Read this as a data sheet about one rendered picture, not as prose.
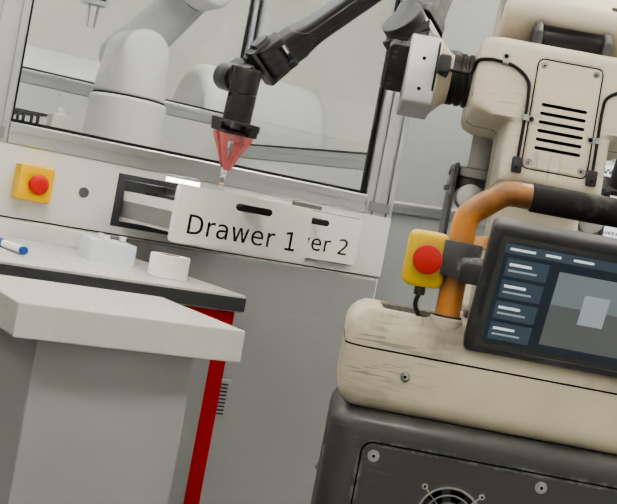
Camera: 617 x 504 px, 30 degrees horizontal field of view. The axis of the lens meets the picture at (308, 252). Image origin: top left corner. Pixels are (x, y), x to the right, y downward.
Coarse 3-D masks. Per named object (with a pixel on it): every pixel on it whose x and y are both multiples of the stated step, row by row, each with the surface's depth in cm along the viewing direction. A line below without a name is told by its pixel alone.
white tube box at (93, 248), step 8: (80, 240) 221; (88, 240) 213; (96, 240) 210; (112, 240) 221; (80, 248) 220; (88, 248) 212; (96, 248) 210; (104, 248) 211; (112, 248) 211; (120, 248) 212; (128, 248) 212; (136, 248) 213; (88, 256) 211; (96, 256) 210; (104, 256) 211; (112, 256) 212; (120, 256) 212; (128, 256) 213; (120, 264) 212; (128, 264) 213
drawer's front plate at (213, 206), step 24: (192, 192) 216; (216, 192) 218; (216, 216) 219; (240, 216) 221; (264, 216) 224; (288, 216) 226; (312, 216) 229; (192, 240) 217; (216, 240) 219; (240, 240) 222; (264, 240) 224; (288, 240) 227
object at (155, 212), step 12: (132, 192) 242; (132, 204) 240; (144, 204) 234; (156, 204) 229; (168, 204) 223; (120, 216) 245; (132, 216) 239; (144, 216) 233; (156, 216) 227; (168, 216) 222; (156, 228) 227; (168, 228) 221
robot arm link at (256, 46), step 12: (264, 36) 227; (252, 48) 228; (240, 60) 233; (252, 60) 228; (216, 72) 234; (228, 72) 230; (264, 72) 228; (288, 72) 230; (216, 84) 235; (228, 84) 231
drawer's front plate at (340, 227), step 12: (324, 216) 267; (336, 216) 269; (312, 228) 266; (324, 228) 268; (336, 228) 269; (348, 228) 271; (360, 228) 272; (312, 240) 266; (324, 240) 268; (336, 240) 269; (348, 240) 271; (312, 252) 267; (324, 252) 268; (336, 252) 270; (348, 252) 271; (348, 264) 272
